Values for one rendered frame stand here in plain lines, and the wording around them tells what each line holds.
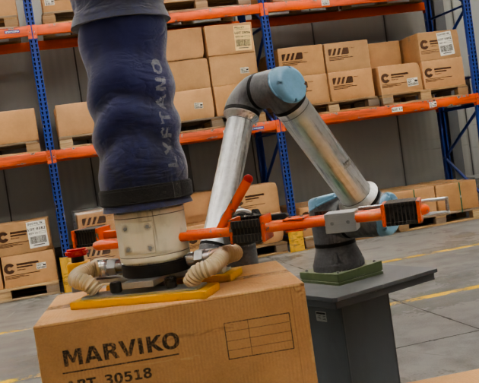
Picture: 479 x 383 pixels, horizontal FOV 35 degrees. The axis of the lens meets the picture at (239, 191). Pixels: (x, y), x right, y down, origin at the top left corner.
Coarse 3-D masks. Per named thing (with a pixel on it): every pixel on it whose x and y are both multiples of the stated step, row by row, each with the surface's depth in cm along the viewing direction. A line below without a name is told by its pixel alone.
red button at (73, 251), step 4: (72, 248) 235; (76, 248) 233; (80, 248) 231; (84, 248) 232; (68, 252) 231; (72, 252) 230; (76, 252) 230; (80, 252) 230; (84, 252) 231; (68, 256) 231; (72, 256) 231; (76, 256) 230; (80, 256) 232; (72, 260) 232; (76, 260) 231; (80, 260) 232
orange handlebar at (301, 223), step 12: (300, 216) 176; (312, 216) 178; (360, 216) 170; (372, 216) 169; (204, 228) 186; (228, 228) 179; (276, 228) 175; (288, 228) 175; (300, 228) 174; (108, 240) 192; (180, 240) 182
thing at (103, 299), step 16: (112, 288) 180; (144, 288) 181; (160, 288) 178; (176, 288) 175; (192, 288) 172; (208, 288) 172; (80, 304) 178; (96, 304) 177; (112, 304) 176; (128, 304) 175
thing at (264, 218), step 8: (248, 216) 185; (256, 216) 184; (264, 216) 177; (232, 224) 176; (240, 224) 176; (248, 224) 175; (256, 224) 175; (264, 224) 176; (232, 232) 177; (240, 232) 177; (248, 232) 176; (256, 232) 176; (264, 232) 175; (272, 232) 182; (232, 240) 177; (240, 240) 176; (248, 240) 176; (256, 240) 175; (264, 240) 175
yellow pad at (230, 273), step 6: (228, 270) 194; (234, 270) 193; (240, 270) 195; (180, 276) 193; (216, 276) 189; (222, 276) 188; (228, 276) 188; (234, 276) 190; (180, 282) 191; (210, 282) 189; (108, 288) 197; (132, 288) 195
